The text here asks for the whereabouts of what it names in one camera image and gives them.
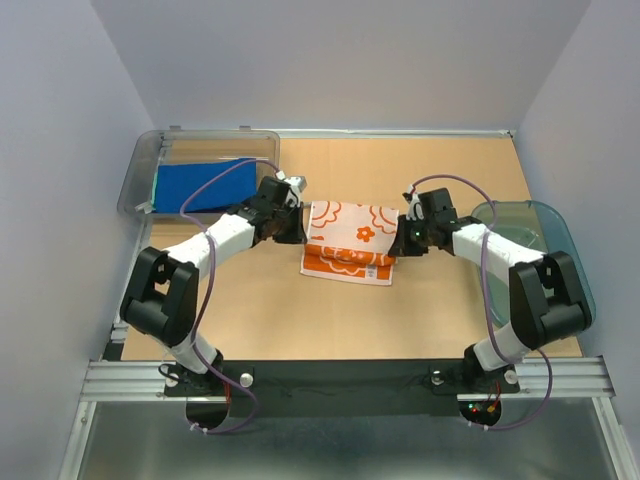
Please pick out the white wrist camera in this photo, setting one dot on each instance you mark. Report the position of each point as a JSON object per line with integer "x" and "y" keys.
{"x": 415, "y": 211}
{"x": 296, "y": 186}

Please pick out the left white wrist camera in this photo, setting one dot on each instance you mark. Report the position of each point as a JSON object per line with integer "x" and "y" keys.
{"x": 296, "y": 186}

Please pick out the smoky clear plastic bin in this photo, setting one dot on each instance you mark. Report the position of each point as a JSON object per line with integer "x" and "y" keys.
{"x": 179, "y": 146}

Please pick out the teal plastic bin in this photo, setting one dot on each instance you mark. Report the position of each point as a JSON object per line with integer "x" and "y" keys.
{"x": 536, "y": 226}

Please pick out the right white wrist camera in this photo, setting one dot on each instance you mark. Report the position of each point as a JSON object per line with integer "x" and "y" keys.
{"x": 415, "y": 211}

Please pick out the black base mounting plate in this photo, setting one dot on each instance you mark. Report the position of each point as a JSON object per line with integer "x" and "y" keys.
{"x": 335, "y": 388}

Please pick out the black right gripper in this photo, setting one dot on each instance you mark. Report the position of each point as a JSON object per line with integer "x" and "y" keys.
{"x": 403, "y": 245}

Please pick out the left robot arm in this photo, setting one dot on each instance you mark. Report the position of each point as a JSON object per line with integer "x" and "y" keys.
{"x": 161, "y": 296}

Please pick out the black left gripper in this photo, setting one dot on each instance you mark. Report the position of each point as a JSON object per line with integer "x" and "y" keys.
{"x": 295, "y": 235}

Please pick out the orange white patterned towel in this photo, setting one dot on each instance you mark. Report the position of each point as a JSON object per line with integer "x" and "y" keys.
{"x": 350, "y": 242}

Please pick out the aluminium frame rail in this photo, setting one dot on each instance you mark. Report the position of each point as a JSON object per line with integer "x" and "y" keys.
{"x": 560, "y": 425}

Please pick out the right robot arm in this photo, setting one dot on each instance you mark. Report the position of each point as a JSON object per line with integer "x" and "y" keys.
{"x": 547, "y": 301}

